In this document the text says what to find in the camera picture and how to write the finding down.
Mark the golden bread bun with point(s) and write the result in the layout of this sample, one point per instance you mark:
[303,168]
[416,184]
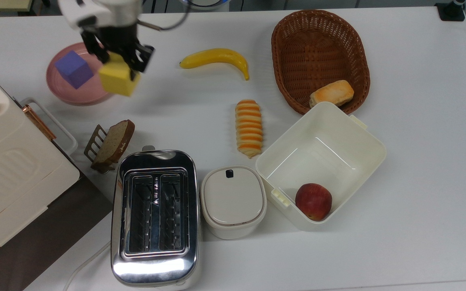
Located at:
[332,93]

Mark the brown bread slice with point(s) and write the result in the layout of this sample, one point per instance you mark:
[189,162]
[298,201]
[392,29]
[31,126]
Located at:
[113,141]

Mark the brown wicker basket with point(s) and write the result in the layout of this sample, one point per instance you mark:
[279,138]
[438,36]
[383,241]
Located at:
[318,56]

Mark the chrome two-slot toaster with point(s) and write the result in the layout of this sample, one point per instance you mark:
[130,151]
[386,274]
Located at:
[156,266]

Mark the orange striped spiral bread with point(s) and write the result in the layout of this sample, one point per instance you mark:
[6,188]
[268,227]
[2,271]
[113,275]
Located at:
[249,129]

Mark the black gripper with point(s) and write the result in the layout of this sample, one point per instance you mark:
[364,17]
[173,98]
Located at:
[115,38]

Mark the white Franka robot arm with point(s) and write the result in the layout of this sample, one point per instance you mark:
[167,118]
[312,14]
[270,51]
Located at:
[107,10]

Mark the large cream oven appliance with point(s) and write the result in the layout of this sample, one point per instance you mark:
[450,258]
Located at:
[14,182]

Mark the red apple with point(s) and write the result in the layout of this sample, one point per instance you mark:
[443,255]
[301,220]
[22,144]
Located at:
[314,202]

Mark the open cream plastic box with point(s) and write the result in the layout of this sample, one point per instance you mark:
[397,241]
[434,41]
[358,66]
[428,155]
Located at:
[354,133]

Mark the purple cube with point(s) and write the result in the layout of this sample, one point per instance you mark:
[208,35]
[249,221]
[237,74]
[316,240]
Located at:
[75,70]

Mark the pink round plate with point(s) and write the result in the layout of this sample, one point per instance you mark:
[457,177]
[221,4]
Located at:
[61,91]

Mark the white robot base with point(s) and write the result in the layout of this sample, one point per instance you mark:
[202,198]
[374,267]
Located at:
[204,4]

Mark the yellow banana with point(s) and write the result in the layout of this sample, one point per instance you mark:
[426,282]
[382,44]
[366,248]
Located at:
[212,57]

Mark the small cream lidded container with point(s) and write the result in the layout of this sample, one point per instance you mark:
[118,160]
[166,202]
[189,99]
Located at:
[233,198]

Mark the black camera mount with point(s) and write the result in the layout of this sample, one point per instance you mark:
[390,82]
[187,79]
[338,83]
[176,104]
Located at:
[451,12]

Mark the yellow cube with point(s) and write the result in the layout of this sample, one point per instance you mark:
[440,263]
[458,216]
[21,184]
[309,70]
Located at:
[115,79]

